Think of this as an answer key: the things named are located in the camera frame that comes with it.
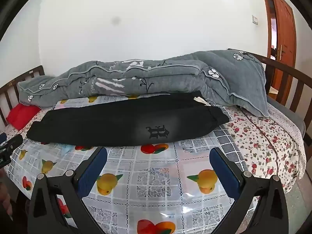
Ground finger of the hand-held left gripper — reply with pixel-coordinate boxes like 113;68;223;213
0;135;24;152

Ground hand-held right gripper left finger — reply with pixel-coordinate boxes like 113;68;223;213
27;146;108;234

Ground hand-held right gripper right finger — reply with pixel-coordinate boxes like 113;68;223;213
209;147;290;234

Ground black pants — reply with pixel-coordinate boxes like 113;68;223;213
26;90;230;147

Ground person's left hand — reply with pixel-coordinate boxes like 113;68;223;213
0;172;13;222

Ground red cloth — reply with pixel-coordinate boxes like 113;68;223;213
6;104;41;130

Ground red floral bed sheet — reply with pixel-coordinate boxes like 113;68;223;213
219;102;306;193

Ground fruit print plastic sheet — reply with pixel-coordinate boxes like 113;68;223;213
5;94;249;234

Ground grey bed pad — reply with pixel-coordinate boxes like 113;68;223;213
267;95;306;137

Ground grey floral quilt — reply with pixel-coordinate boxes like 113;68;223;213
18;50;270;117

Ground brown wooden door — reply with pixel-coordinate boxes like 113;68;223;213
260;0;296;100

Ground dark wooden bed frame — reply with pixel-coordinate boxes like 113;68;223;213
0;48;312;137

